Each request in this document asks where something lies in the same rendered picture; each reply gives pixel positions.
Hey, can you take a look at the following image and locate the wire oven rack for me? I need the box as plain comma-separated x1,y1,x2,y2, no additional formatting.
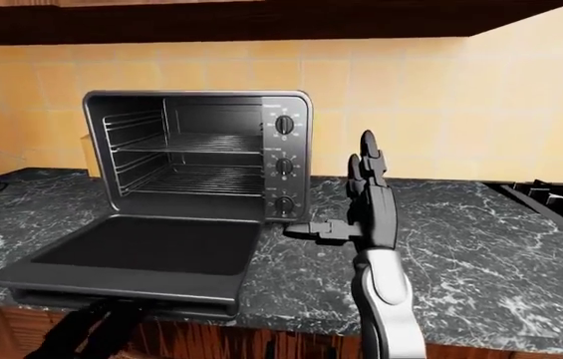
115,155,264,198
103,114,264,155

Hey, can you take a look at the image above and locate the black temperature knob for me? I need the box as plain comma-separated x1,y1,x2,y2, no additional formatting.
274,114,297,136

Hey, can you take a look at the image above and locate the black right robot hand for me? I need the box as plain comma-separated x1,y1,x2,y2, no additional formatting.
283,129,402,252

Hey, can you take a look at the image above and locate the black timer knob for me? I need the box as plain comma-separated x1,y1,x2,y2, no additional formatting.
273,194,296,215

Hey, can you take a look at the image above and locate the black function knob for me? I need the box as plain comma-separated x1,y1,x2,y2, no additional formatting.
273,156,296,177

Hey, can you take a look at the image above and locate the dark wooden wall cabinet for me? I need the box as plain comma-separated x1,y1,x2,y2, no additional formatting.
0,0,563,48

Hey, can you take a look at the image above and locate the dark grey toaster oven body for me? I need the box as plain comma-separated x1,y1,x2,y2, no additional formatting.
82,89,314,222

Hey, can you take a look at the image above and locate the brown wooden base cabinet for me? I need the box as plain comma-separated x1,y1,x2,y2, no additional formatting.
0,302,563,359

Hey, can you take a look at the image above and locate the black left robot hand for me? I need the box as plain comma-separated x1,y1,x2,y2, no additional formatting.
23,298,163,359

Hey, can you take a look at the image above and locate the dark grey toaster oven door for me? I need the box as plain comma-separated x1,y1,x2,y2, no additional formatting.
0,212,264,320

